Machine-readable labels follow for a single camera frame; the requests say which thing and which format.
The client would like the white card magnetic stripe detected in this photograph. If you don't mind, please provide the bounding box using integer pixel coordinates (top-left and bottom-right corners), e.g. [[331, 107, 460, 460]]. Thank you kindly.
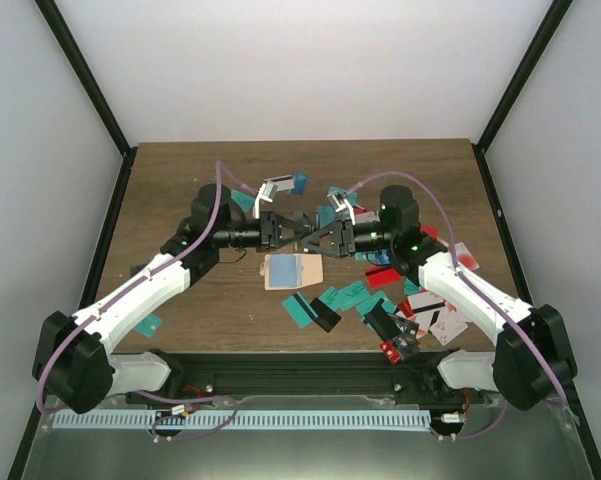
[[265, 174, 295, 192]]

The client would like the black striped card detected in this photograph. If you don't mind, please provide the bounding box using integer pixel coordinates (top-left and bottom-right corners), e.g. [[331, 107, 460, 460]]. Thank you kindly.
[[310, 298, 342, 333]]

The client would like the teal VIP card centre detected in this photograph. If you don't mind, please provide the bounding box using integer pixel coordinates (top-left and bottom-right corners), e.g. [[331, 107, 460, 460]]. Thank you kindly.
[[335, 280, 371, 311]]

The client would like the teal card upright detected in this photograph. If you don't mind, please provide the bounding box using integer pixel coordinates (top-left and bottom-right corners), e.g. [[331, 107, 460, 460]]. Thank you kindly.
[[316, 205, 336, 228]]

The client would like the light blue slotted strip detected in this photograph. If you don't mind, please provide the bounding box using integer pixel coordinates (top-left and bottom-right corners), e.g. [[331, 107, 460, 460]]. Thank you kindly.
[[52, 409, 431, 432]]

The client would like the purple cable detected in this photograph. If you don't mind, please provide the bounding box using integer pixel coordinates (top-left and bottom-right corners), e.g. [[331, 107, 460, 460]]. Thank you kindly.
[[35, 160, 269, 442], [344, 171, 569, 443]]

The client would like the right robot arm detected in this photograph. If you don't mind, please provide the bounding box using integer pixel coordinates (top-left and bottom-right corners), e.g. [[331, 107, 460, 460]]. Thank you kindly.
[[299, 185, 577, 411]]

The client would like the blue card top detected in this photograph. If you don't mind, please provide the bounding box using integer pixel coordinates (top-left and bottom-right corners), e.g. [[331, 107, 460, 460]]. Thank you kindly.
[[290, 173, 309, 196]]

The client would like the teal card far left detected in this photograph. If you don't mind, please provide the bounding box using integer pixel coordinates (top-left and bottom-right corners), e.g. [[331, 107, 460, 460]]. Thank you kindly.
[[231, 190, 255, 213]]

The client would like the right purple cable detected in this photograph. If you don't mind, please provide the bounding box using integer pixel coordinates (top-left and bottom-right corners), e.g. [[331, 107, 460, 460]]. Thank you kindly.
[[344, 171, 569, 443]]

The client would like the white red patterned card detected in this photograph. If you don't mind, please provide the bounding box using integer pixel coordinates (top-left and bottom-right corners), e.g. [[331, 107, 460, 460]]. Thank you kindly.
[[429, 310, 468, 346]]

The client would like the black card front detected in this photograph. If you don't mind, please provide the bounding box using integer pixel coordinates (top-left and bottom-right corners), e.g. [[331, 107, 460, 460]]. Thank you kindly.
[[292, 211, 317, 253]]

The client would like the teal vip card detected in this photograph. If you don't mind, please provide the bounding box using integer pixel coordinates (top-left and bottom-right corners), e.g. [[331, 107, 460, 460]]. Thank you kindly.
[[335, 280, 371, 311], [327, 186, 358, 206]]

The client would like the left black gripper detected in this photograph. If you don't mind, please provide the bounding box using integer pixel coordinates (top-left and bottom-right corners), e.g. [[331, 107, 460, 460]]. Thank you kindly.
[[215, 211, 310, 252]]

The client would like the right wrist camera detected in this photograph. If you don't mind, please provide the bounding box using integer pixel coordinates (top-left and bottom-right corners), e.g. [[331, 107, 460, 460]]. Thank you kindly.
[[326, 194, 355, 223]]

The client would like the red card magnetic stripe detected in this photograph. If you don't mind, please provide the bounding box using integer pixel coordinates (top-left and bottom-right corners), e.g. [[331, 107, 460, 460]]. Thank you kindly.
[[365, 265, 402, 289]]

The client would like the teal VIP card top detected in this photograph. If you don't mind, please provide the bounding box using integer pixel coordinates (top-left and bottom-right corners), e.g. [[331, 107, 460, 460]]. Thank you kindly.
[[327, 186, 358, 206]]

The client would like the black card right pile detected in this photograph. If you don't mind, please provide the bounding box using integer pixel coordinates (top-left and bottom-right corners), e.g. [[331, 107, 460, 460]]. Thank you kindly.
[[365, 307, 419, 348]]

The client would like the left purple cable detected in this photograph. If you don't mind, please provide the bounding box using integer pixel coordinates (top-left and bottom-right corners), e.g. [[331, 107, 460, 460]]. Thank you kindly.
[[35, 160, 269, 442]]

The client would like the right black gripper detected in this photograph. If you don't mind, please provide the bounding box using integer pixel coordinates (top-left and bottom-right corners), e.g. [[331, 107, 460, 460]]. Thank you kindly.
[[302, 219, 397, 259]]

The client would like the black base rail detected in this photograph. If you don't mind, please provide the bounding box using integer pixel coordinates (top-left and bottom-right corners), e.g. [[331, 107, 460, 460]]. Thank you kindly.
[[124, 352, 486, 406]]

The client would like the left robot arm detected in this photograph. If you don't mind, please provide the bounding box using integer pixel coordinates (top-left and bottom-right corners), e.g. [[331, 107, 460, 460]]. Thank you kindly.
[[33, 184, 315, 414]]

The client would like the beige leather card holder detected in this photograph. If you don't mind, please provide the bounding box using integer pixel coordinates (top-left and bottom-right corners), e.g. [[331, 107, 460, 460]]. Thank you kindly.
[[260, 254, 324, 291]]

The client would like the teal card front left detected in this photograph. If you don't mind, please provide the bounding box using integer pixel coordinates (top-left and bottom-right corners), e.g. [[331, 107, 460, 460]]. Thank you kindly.
[[134, 314, 162, 338]]

